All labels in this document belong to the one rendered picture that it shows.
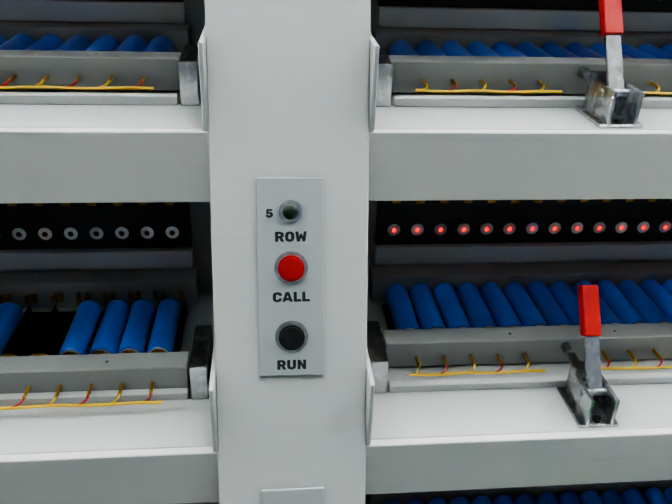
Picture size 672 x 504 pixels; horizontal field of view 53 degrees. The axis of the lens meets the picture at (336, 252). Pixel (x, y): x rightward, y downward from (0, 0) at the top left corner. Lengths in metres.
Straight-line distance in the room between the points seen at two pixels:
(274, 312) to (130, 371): 0.12
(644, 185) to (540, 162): 0.07
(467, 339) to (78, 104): 0.31
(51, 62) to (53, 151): 0.08
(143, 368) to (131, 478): 0.07
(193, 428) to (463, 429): 0.18
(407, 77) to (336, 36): 0.09
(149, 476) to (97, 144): 0.21
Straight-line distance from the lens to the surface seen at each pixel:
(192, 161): 0.41
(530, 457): 0.49
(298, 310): 0.42
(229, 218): 0.41
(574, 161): 0.45
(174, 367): 0.48
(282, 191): 0.40
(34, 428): 0.49
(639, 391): 0.55
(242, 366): 0.43
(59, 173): 0.43
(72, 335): 0.53
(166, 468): 0.46
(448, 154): 0.42
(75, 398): 0.50
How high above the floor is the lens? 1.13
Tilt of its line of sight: 10 degrees down
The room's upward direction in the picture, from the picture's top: straight up
